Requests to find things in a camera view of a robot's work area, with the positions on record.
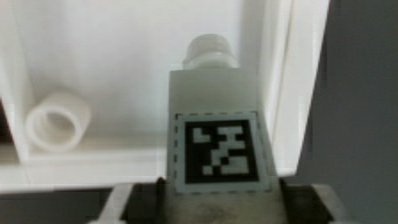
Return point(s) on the white table leg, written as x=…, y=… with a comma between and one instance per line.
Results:
x=223, y=187

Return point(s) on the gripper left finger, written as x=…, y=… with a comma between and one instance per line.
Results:
x=134, y=206

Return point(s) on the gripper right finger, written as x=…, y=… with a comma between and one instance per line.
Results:
x=314, y=204

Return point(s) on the white square tabletop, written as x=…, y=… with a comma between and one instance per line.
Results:
x=99, y=47

